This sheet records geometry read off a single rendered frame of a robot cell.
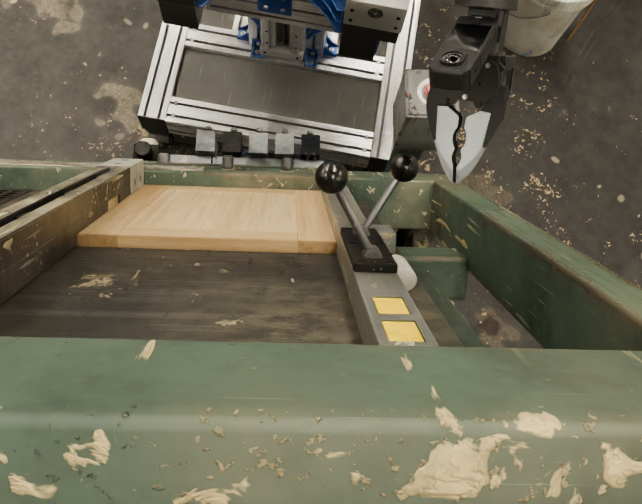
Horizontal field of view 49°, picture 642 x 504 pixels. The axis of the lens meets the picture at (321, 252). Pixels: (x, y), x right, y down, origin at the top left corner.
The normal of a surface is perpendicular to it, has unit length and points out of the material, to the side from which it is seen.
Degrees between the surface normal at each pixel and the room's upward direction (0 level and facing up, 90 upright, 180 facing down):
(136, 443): 30
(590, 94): 0
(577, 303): 90
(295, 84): 0
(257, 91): 0
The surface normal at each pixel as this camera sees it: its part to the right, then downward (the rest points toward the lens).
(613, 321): -1.00, -0.03
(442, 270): 0.05, 0.24
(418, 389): 0.04, -0.97
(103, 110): 0.07, -0.28
